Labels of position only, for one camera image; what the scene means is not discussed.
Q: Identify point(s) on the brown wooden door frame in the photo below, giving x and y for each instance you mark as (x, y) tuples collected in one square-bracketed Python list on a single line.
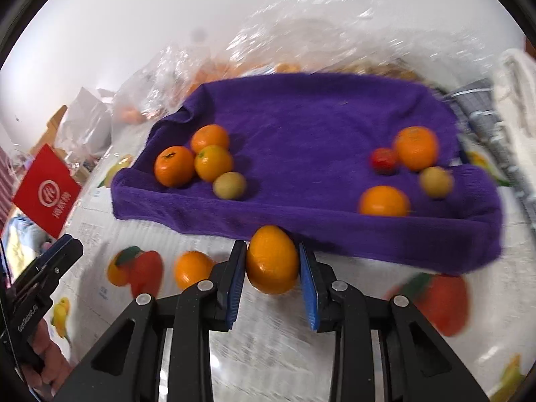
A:
[(531, 47)]

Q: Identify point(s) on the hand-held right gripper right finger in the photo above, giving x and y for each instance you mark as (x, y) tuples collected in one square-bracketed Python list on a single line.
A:
[(309, 289)]

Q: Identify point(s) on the small red fruit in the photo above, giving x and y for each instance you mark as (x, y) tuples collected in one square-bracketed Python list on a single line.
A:
[(384, 160)]

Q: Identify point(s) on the pile of brown nuts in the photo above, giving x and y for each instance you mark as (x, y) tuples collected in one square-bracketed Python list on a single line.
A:
[(385, 71)]

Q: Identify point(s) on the greenish brown round fruit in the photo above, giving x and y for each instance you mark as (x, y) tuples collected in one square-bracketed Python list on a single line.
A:
[(436, 181), (229, 185)]

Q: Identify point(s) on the purple towel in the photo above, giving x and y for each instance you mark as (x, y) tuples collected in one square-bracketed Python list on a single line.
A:
[(301, 134)]

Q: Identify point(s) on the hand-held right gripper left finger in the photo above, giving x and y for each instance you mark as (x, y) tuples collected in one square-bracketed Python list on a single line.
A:
[(233, 289)]

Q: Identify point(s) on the person's left hand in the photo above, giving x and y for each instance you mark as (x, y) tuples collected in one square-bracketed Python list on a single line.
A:
[(52, 364)]

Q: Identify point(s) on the large orange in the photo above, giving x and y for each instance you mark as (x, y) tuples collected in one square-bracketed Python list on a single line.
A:
[(272, 259)]

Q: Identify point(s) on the large clear plastic bag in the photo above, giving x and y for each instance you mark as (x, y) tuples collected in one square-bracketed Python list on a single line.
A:
[(318, 29)]

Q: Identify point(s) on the light wooden box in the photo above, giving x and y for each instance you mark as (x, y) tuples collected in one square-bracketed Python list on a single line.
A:
[(48, 127)]

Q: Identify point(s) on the white striped towel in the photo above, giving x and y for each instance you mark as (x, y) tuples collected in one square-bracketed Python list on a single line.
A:
[(517, 88)]

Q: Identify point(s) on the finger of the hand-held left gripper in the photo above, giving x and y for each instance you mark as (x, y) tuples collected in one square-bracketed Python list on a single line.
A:
[(35, 278), (67, 251)]

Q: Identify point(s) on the white paper bag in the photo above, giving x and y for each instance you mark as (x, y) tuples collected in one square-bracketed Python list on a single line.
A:
[(86, 121)]

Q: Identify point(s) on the fruit print tablecloth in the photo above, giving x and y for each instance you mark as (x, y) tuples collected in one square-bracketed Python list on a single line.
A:
[(272, 351)]

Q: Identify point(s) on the bagged oranges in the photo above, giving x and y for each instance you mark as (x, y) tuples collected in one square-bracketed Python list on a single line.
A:
[(247, 71)]

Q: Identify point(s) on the pink striped cloth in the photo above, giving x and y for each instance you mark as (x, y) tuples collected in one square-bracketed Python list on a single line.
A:
[(5, 184)]

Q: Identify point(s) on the red paper bag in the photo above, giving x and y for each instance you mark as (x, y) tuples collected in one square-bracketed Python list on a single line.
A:
[(46, 192)]

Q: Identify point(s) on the grey plaid cloth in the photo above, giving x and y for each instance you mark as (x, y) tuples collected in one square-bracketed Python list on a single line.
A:
[(481, 109)]

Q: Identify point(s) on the small clear plastic bag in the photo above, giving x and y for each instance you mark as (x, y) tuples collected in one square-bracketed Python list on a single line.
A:
[(146, 88)]

